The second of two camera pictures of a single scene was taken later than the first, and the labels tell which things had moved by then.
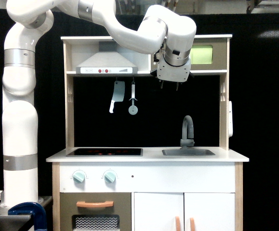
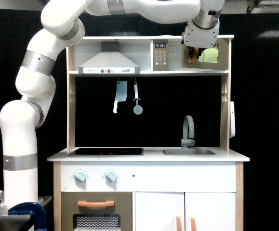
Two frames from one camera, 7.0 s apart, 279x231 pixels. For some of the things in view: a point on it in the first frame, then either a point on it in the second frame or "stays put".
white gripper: (166, 71) -> (202, 38)
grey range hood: (106, 60) stays put
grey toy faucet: (185, 142) stays put
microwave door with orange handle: (208, 53) stays put
